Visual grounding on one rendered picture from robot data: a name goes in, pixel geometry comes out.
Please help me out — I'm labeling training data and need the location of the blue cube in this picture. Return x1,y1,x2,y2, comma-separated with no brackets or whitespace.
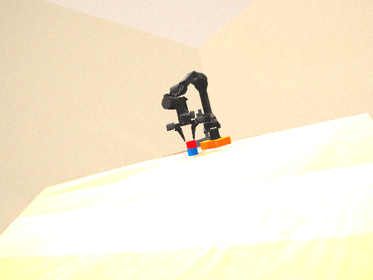
187,147,198,156

